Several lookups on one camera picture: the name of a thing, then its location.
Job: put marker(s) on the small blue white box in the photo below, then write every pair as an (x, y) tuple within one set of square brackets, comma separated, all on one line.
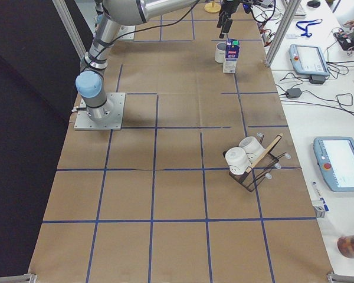
[(320, 208)]

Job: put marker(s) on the brown patterned cylinder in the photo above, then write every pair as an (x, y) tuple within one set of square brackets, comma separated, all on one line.
[(345, 245)]

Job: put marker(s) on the black wire mug rack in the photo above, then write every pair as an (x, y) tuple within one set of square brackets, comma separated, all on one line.
[(262, 171)]

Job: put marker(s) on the lower teach pendant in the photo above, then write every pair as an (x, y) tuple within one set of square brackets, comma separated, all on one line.
[(335, 158)]

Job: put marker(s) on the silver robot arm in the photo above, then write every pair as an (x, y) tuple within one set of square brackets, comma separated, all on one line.
[(89, 82)]

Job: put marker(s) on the black adapter beside pendant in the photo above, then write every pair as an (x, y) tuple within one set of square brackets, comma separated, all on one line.
[(317, 79)]

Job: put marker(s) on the white ceramic mug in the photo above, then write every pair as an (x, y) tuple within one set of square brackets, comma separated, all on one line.
[(220, 50)]

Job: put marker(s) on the teach pendant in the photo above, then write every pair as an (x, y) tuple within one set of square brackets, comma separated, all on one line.
[(308, 60), (335, 158)]

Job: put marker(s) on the aluminium frame post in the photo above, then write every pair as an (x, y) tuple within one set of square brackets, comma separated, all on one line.
[(281, 31)]

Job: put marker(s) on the white mug on rack front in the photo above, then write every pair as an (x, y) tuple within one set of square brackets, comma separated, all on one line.
[(237, 160)]

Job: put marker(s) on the white mug on rack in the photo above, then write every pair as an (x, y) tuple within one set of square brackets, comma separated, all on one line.
[(237, 160), (252, 146)]

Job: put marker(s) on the wooden rack handle stick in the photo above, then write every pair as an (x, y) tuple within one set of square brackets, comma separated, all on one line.
[(268, 149)]

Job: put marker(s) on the black power adapter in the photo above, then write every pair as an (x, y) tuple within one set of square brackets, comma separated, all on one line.
[(292, 93)]

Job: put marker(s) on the upper teach pendant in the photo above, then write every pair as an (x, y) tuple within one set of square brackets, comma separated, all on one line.
[(308, 60)]

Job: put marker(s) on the blue white milk carton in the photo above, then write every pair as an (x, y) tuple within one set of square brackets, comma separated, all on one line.
[(232, 52)]

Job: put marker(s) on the white mug on rack rear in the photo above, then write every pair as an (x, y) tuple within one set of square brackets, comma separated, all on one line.
[(252, 146)]

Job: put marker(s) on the wooden stand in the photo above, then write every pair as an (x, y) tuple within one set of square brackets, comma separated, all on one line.
[(212, 7)]

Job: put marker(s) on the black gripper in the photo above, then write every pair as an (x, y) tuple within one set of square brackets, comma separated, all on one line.
[(226, 6)]

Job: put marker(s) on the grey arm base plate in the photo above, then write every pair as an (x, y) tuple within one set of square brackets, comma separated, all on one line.
[(112, 115)]

